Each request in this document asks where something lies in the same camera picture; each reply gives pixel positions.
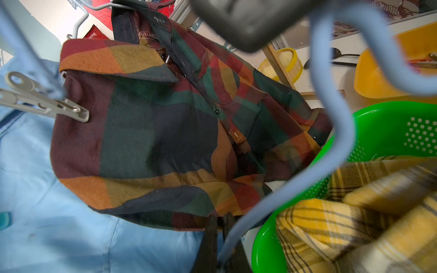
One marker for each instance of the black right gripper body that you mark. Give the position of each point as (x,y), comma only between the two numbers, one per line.
(250,25)

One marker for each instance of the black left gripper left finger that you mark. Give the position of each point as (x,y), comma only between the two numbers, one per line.
(206,259)

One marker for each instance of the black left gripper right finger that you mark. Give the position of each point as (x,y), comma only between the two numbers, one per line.
(238,262)

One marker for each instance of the dark multicolour plaid shirt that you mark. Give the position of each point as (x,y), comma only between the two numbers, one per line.
(180,128)

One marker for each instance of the yellow plaid long-sleeve shirt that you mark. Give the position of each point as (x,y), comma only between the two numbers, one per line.
(377,217)

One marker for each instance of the red plastic clothespin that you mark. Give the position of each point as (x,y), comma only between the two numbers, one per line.
(423,63)

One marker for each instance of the white clothespin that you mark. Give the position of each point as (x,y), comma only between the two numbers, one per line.
(24,94)

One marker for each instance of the white wire hanger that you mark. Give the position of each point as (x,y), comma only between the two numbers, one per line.
(82,6)

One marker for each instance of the light blue long-sleeve shirt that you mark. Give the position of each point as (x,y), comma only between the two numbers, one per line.
(53,231)

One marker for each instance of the yellow plastic tray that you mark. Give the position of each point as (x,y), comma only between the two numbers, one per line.
(385,73)

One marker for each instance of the green plastic mesh basket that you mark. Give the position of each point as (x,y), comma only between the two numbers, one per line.
(385,129)

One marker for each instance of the teal clothespin on blue shirt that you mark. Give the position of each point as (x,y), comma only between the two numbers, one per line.
(5,220)

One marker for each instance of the wooden clothes rack frame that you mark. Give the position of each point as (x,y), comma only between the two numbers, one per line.
(284,77)

